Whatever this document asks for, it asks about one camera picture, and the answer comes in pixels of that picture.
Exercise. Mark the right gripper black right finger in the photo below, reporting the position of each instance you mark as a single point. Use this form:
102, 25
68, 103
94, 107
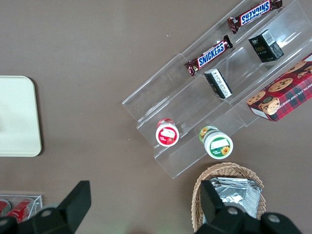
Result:
212, 204

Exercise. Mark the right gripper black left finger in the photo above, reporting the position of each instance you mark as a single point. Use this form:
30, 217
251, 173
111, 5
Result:
75, 202

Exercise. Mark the oval tan wicker basket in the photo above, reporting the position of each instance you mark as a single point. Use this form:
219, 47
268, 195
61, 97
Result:
226, 170

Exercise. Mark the cream plastic tray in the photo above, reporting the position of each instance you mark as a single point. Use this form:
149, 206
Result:
19, 102

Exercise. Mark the silver foil packet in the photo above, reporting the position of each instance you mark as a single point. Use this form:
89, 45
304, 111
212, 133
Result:
237, 195

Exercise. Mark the clear acrylic can holder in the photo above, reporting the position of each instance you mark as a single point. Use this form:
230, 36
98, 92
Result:
39, 202

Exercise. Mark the red Coca-Cola can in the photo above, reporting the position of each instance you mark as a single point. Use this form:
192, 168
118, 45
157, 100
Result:
3, 207
20, 208

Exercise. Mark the green sunflower yogurt cup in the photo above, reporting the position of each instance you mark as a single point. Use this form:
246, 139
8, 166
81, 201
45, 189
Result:
218, 145

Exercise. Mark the red strawberry yogurt cup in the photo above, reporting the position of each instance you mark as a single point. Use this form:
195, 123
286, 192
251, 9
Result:
167, 135

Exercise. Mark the clear acrylic stepped shelf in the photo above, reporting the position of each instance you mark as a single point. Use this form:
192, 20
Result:
190, 104

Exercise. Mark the small black carton box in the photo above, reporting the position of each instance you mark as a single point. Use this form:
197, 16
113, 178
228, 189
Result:
265, 48
218, 84

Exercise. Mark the red tartan cookie box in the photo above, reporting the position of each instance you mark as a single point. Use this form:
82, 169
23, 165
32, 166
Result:
285, 95

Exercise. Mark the brown Snickers bar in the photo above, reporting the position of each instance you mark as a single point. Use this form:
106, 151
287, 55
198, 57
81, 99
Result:
210, 54
254, 14

